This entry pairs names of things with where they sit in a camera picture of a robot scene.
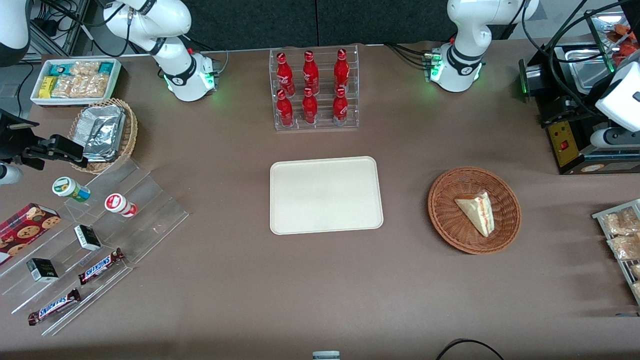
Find black glass food warmer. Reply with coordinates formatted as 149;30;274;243
517;9;640;176

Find brown Snickers bar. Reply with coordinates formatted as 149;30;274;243
77;248;126;286
27;288;82;326

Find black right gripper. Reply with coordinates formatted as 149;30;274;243
0;110;89;171

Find aluminium frame with cables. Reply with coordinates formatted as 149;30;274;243
29;0;108;57

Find red chocolate cookie box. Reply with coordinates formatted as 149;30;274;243
0;202;62;266

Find silver foil packet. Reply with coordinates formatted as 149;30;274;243
81;105;126;130
80;122;124;162

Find brown round wicker basket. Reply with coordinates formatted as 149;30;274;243
427;166;522;256

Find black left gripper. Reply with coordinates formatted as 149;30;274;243
541;95;601;127

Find cream plastic tray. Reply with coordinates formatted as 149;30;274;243
270;156;384;236

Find light tan wicker basket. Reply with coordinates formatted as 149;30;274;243
67;97;139;175

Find grey metal snack rack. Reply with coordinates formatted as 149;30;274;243
592;199;640;306

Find clear rice cracker bag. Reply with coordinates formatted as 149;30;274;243
70;61;101;77
51;75;109;99

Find red lid white cup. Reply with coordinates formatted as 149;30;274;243
104;193;138;218

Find black looped cable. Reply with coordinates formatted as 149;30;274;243
435;339;506;360

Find black base cable bundle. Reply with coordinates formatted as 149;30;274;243
384;42;432;69

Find triangular sandwich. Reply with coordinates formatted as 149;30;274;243
454;190;496;238

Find small black box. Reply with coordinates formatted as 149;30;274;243
74;224;102;252
26;258;59;283

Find clear acrylic stepped stand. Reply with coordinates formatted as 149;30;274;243
0;157;190;337

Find white rectangular snack container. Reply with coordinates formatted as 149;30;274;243
30;58;122;108

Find clear acrylic bottle rack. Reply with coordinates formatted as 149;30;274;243
269;45;360;132

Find red sausages in warmer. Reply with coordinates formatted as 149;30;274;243
612;22;640;66

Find green lid white cup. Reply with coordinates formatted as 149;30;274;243
52;176;92;203

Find steel warmer pan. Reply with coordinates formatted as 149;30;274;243
555;47;618;96

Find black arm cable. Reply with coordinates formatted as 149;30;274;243
521;0;640;118

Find red cola bottle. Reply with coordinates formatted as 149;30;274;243
332;87;349;126
302;87;319;124
334;48;350;93
276;52;296;97
276;89;294;127
302;50;320;95

